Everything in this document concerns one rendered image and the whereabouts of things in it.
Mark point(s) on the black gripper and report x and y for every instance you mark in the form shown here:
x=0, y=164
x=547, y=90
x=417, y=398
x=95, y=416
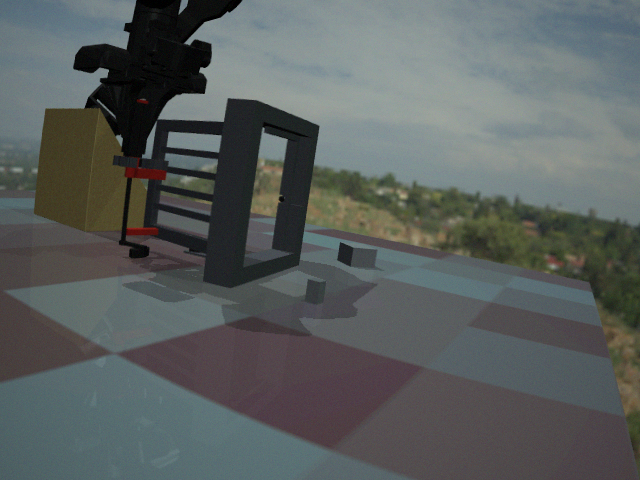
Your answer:
x=124, y=84

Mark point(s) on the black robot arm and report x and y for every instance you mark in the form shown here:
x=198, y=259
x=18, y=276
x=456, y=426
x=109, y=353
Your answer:
x=171, y=52

